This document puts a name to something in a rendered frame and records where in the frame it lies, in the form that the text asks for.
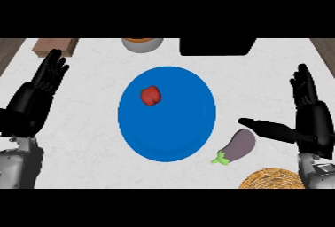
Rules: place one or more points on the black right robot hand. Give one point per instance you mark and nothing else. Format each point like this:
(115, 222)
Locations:
(311, 118)

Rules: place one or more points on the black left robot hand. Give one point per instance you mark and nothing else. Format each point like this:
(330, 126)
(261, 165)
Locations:
(32, 94)

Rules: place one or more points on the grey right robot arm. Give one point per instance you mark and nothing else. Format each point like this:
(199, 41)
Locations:
(316, 171)

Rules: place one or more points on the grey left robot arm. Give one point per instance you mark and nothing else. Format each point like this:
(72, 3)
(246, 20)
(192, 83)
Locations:
(16, 164)

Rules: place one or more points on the round wicker plate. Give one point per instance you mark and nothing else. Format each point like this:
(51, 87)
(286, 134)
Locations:
(271, 179)

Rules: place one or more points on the red bell pepper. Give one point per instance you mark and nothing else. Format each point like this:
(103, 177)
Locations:
(150, 95)

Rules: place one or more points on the blue oval placemat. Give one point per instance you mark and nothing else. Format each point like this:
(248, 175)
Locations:
(166, 114)

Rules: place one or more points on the brown wooden block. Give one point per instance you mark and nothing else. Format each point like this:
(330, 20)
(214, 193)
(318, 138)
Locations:
(54, 47)

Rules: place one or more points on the purple eggplant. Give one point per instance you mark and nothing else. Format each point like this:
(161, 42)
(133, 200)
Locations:
(237, 147)

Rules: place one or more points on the grey pot with orange rim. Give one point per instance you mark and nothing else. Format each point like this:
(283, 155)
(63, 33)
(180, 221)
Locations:
(141, 45)

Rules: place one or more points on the black appliance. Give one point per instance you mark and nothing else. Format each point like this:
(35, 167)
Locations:
(217, 46)

